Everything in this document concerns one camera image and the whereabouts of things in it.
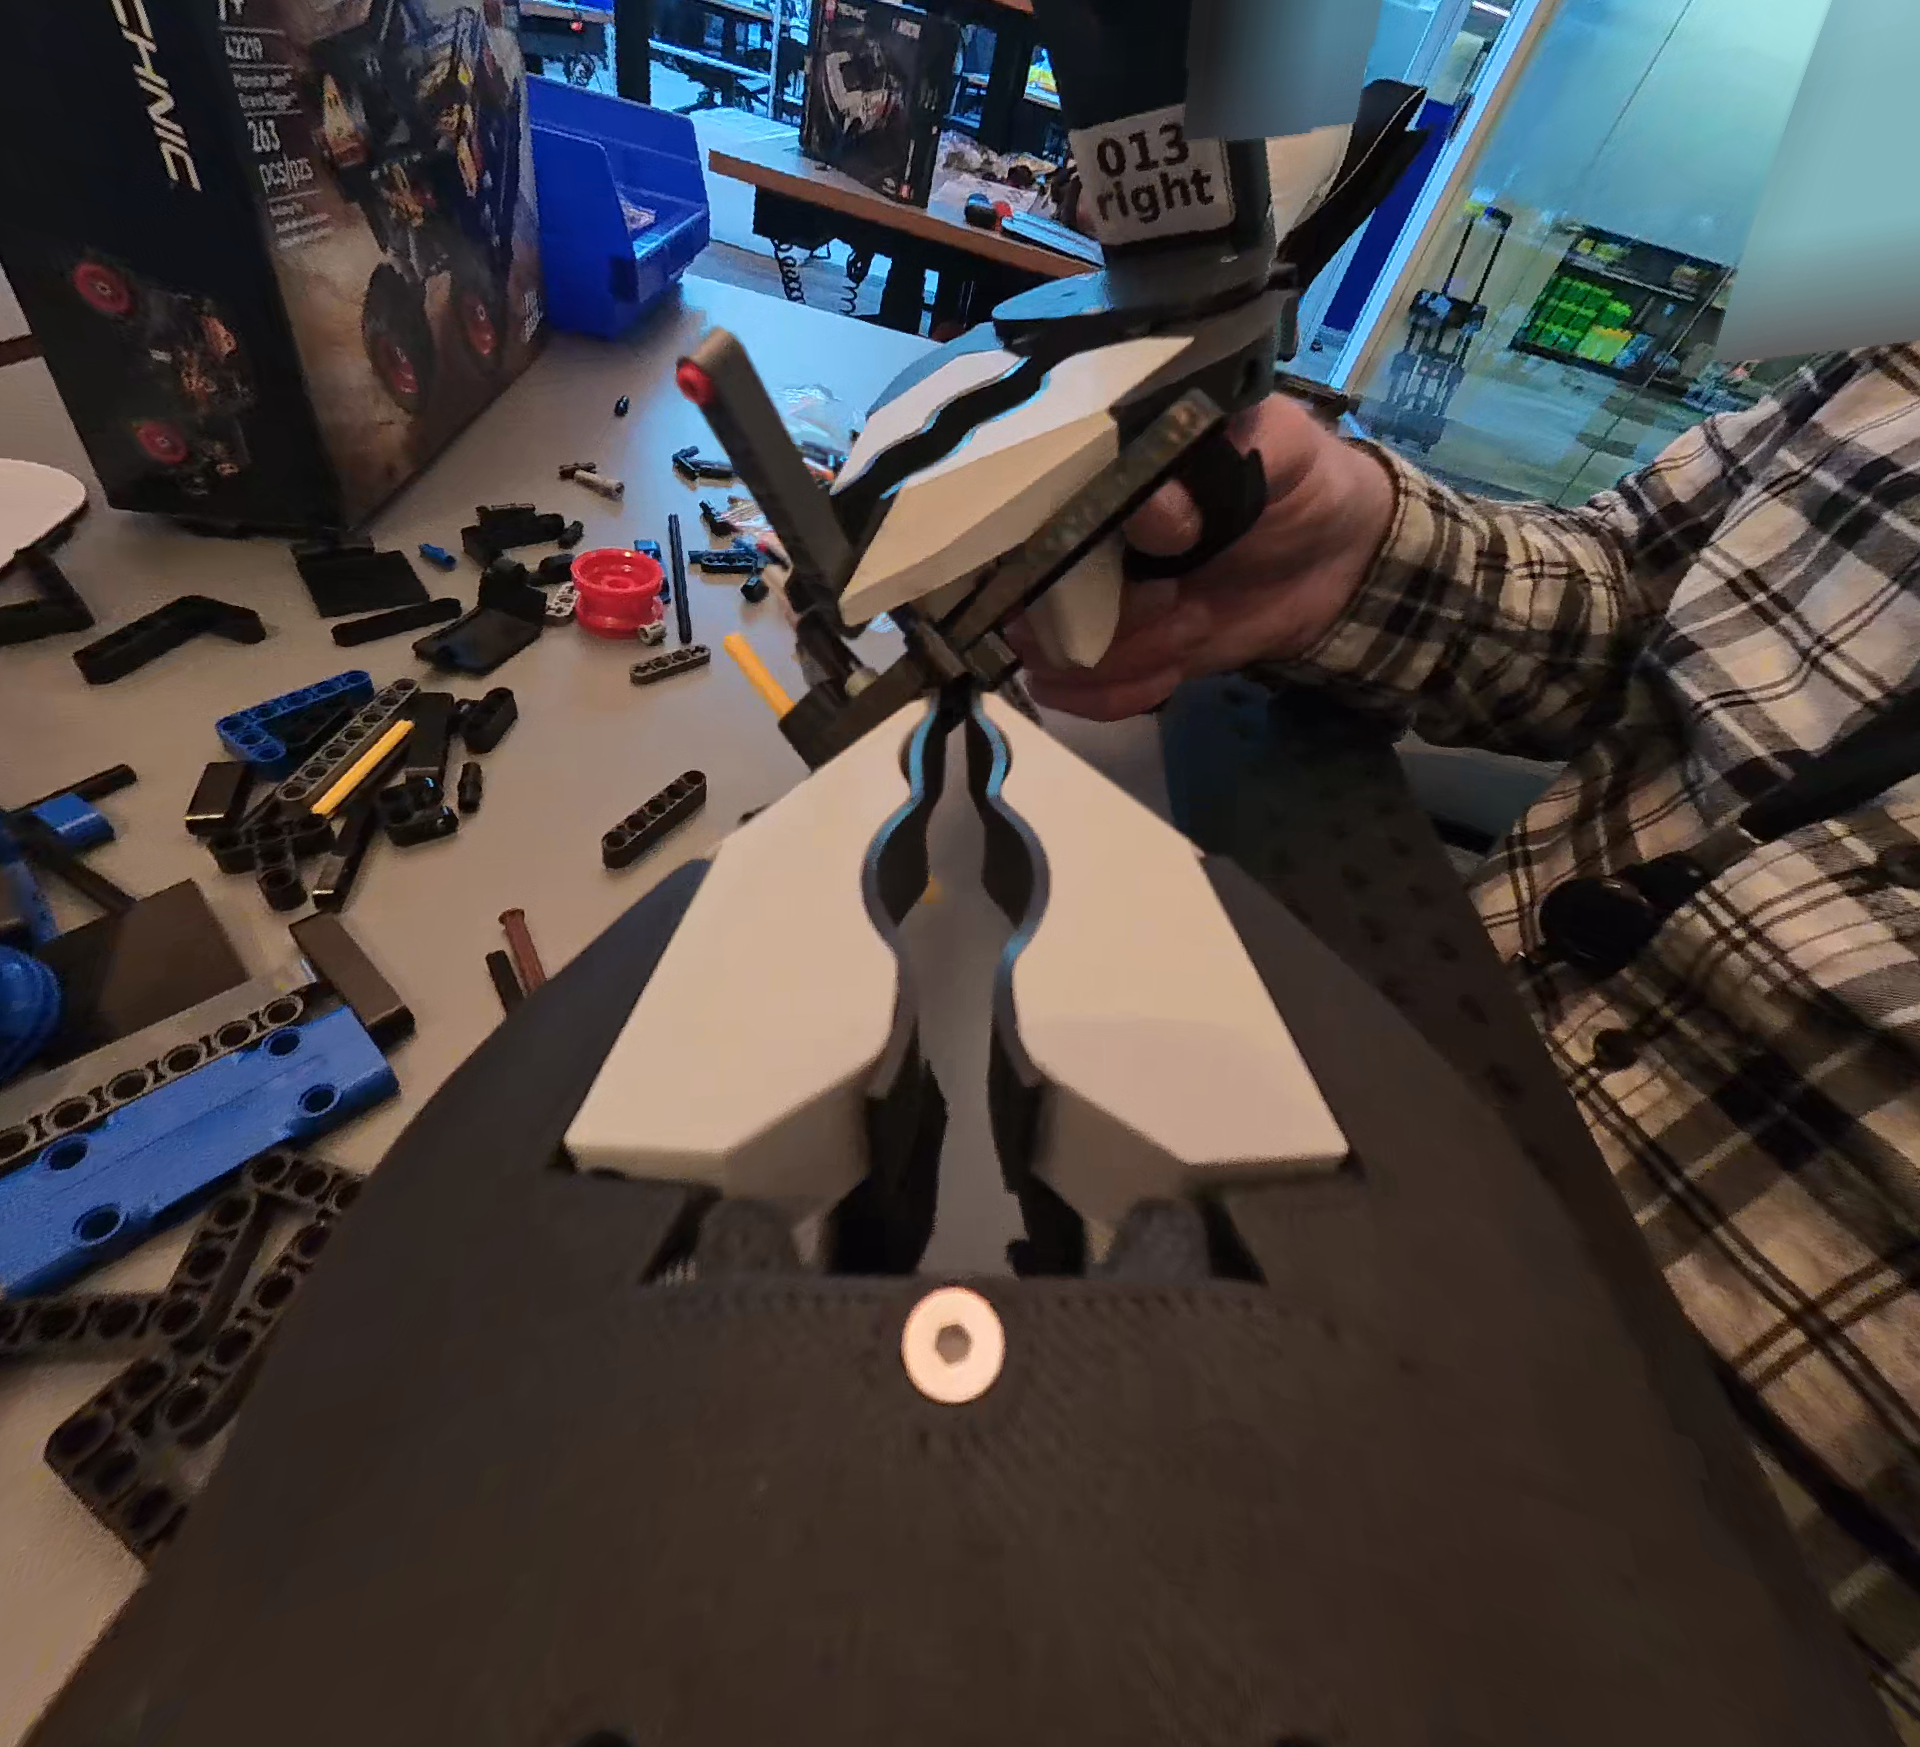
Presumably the black square toy panel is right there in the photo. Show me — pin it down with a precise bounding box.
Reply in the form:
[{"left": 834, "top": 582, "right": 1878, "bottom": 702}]
[{"left": 293, "top": 540, "right": 433, "bottom": 618}]

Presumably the black studded toy beam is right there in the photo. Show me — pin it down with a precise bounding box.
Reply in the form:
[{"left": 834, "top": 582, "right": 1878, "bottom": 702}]
[{"left": 290, "top": 910, "right": 417, "bottom": 1051}]

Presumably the black panel with tab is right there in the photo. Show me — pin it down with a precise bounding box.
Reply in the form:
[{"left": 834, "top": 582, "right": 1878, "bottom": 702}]
[{"left": 412, "top": 568, "right": 548, "bottom": 679}]

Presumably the shelf with green packets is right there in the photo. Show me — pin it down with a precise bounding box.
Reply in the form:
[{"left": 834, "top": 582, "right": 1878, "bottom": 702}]
[{"left": 1517, "top": 230, "right": 1726, "bottom": 384}]

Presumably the grey studded toy beam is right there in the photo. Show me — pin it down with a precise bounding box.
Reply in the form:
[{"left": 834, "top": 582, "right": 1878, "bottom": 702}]
[{"left": 0, "top": 986, "right": 317, "bottom": 1172}]

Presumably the grey thin toy beam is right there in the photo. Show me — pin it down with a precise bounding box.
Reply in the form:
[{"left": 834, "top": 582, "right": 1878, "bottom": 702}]
[{"left": 675, "top": 329, "right": 863, "bottom": 622}]

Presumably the person's plaid shirt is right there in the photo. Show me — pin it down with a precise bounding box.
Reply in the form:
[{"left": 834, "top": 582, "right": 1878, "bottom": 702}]
[{"left": 1469, "top": 726, "right": 1920, "bottom": 1704}]

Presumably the person's right hand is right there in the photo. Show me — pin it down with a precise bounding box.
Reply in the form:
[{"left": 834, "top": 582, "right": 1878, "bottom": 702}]
[{"left": 1004, "top": 394, "right": 1407, "bottom": 725}]

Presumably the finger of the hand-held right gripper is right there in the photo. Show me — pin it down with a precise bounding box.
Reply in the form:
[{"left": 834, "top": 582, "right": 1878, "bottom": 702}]
[
  {"left": 834, "top": 400, "right": 1124, "bottom": 634},
  {"left": 827, "top": 341, "right": 1205, "bottom": 497}
]

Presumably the pile of black toy beams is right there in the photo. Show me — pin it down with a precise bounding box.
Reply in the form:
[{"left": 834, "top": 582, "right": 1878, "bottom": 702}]
[{"left": 184, "top": 674, "right": 521, "bottom": 911}]

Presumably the blue angled toy beam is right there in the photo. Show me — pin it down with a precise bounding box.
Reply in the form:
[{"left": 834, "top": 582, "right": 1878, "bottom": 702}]
[{"left": 215, "top": 669, "right": 378, "bottom": 777}]

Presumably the black dimpled mat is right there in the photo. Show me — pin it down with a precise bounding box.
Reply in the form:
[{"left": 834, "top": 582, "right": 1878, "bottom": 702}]
[{"left": 1160, "top": 671, "right": 1638, "bottom": 1327}]

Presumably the red toy wheel hub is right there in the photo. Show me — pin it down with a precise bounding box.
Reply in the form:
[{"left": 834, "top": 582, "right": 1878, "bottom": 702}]
[{"left": 568, "top": 544, "right": 669, "bottom": 637}]

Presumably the cluttered work table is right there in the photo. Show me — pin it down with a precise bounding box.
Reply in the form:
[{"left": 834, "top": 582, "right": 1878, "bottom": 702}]
[{"left": 705, "top": 111, "right": 1104, "bottom": 337}]

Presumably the thin black toy axle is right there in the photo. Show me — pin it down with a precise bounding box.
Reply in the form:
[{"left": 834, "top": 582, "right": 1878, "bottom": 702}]
[{"left": 0, "top": 809, "right": 137, "bottom": 915}]

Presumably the toy truck set box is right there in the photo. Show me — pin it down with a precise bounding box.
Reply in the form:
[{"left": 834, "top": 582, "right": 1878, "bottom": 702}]
[{"left": 0, "top": 0, "right": 548, "bottom": 533}]

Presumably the yellow toy axle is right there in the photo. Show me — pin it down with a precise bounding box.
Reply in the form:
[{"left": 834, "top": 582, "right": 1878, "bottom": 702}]
[{"left": 307, "top": 719, "right": 417, "bottom": 819}]

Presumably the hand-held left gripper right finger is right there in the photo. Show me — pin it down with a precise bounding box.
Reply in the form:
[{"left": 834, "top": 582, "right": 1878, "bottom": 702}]
[{"left": 964, "top": 705, "right": 1352, "bottom": 1275}]

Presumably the clear plastic parts bag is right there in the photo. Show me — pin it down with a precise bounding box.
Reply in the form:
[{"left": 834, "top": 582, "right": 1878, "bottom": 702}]
[{"left": 772, "top": 380, "right": 861, "bottom": 472}]

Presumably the black hand truck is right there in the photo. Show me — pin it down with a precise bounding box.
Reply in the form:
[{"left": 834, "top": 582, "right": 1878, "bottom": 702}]
[{"left": 1381, "top": 207, "right": 1511, "bottom": 449}]

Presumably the black connector cluster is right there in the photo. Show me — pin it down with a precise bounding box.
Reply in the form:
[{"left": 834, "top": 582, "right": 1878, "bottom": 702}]
[{"left": 457, "top": 501, "right": 590, "bottom": 579}]

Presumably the blue storage bin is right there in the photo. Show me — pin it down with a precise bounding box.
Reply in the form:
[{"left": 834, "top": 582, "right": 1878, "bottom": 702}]
[{"left": 525, "top": 74, "right": 714, "bottom": 341}]

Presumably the black toy car set box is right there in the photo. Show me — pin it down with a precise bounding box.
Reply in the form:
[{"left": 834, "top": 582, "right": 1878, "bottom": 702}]
[{"left": 799, "top": 0, "right": 962, "bottom": 205}]

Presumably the black angled toy frame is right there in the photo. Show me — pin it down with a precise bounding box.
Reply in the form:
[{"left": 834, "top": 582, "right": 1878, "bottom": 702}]
[{"left": 0, "top": 1155, "right": 371, "bottom": 1562}]

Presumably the dark triangular toy panel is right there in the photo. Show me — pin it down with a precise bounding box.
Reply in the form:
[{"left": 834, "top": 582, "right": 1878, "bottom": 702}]
[{"left": 46, "top": 878, "right": 255, "bottom": 1028}]

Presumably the black angled toy beam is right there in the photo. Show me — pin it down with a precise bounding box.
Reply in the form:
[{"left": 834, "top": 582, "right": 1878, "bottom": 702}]
[
  {"left": 0, "top": 544, "right": 99, "bottom": 648},
  {"left": 72, "top": 594, "right": 270, "bottom": 686}
]

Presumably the white book stand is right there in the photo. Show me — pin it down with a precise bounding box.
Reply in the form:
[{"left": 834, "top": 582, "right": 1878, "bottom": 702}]
[{"left": 0, "top": 455, "right": 93, "bottom": 572}]

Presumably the blue flat toy panel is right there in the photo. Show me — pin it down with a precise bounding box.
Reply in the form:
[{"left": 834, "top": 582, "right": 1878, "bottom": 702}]
[{"left": 0, "top": 1005, "right": 404, "bottom": 1298}]

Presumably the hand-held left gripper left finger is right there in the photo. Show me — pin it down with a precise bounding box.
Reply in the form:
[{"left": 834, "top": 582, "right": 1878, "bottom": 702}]
[{"left": 561, "top": 702, "right": 949, "bottom": 1275}]

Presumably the short black toy beam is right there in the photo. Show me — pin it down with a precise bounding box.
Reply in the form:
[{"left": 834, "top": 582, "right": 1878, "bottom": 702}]
[{"left": 602, "top": 768, "right": 710, "bottom": 871}]

